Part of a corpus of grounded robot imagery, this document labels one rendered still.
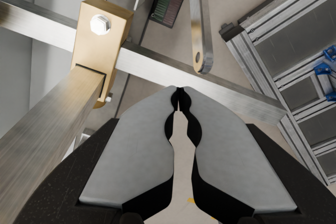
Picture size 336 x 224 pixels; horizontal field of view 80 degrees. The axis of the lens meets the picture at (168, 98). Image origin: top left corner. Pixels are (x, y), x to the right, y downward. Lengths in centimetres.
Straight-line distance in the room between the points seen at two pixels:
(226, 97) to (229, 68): 95
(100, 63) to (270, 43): 85
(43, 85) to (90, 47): 39
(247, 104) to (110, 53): 19
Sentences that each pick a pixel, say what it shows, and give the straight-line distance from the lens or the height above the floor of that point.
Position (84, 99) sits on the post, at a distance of 21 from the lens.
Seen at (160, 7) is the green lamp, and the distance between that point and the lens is 39.
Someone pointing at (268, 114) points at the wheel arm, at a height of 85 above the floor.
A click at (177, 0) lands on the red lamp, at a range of 39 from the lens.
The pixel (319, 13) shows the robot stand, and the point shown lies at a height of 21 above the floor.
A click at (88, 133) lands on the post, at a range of 54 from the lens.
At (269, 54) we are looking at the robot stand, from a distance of 103.
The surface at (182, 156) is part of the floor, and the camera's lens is 162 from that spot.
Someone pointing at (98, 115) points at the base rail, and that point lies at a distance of 51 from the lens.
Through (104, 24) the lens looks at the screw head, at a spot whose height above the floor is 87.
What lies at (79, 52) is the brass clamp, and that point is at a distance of 26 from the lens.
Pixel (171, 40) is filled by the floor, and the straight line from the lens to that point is 113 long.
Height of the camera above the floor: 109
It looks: 58 degrees down
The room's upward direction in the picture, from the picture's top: 178 degrees counter-clockwise
